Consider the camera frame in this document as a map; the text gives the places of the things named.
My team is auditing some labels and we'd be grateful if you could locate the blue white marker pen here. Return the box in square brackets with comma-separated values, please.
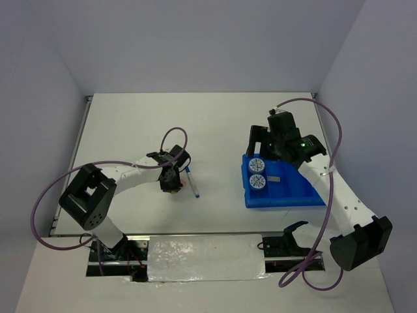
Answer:
[185, 166, 200, 198]

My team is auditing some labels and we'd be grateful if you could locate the blue slime jar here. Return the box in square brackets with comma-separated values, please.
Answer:
[248, 158, 266, 175]
[248, 174, 266, 194]

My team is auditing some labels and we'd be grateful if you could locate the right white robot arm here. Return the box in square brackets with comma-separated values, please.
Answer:
[246, 110, 393, 271]

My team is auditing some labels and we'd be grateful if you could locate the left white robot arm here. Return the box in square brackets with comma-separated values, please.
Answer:
[59, 145, 190, 260]

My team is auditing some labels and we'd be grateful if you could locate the blue plastic divided bin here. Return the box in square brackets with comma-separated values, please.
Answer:
[241, 154, 324, 209]

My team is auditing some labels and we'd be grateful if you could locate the silver foil sheet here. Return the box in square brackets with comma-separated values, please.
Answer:
[147, 234, 269, 282]

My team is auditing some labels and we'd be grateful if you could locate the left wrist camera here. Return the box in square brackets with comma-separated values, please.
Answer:
[146, 151, 170, 165]

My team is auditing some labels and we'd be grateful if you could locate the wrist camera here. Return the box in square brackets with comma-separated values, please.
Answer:
[146, 151, 170, 165]
[268, 108, 286, 115]

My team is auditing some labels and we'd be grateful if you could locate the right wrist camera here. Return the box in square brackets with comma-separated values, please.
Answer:
[268, 108, 286, 115]

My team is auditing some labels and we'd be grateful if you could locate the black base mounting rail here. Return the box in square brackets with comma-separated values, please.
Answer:
[86, 233, 310, 283]

